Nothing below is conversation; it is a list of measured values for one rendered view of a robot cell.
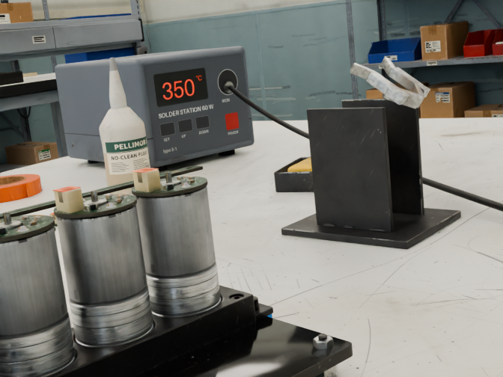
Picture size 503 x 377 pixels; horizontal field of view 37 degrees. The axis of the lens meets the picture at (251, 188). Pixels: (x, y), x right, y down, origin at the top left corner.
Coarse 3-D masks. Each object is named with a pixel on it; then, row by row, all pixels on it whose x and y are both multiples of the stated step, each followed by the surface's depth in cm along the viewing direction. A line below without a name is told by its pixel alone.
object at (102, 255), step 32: (64, 224) 22; (96, 224) 22; (128, 224) 22; (64, 256) 23; (96, 256) 22; (128, 256) 22; (96, 288) 22; (128, 288) 23; (96, 320) 22; (128, 320) 23
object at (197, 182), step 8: (168, 184) 24; (192, 184) 24; (200, 184) 24; (136, 192) 24; (144, 192) 24; (152, 192) 24; (160, 192) 24; (168, 192) 23; (176, 192) 24; (184, 192) 24
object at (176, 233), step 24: (192, 192) 24; (144, 216) 24; (168, 216) 24; (192, 216) 24; (144, 240) 24; (168, 240) 24; (192, 240) 24; (144, 264) 25; (168, 264) 24; (192, 264) 24; (168, 288) 24; (192, 288) 24; (216, 288) 25; (168, 312) 24; (192, 312) 24
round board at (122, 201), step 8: (112, 200) 23; (120, 200) 23; (128, 200) 23; (136, 200) 23; (56, 208) 23; (88, 208) 22; (96, 208) 22; (104, 208) 22; (112, 208) 22; (120, 208) 22; (128, 208) 22; (56, 216) 22; (64, 216) 22; (72, 216) 22; (80, 216) 22; (88, 216) 22
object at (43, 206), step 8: (184, 168) 27; (192, 168) 27; (200, 168) 27; (160, 176) 26; (120, 184) 26; (128, 184) 25; (88, 192) 25; (104, 192) 25; (24, 208) 23; (32, 208) 23; (40, 208) 23; (48, 208) 24; (0, 216) 23
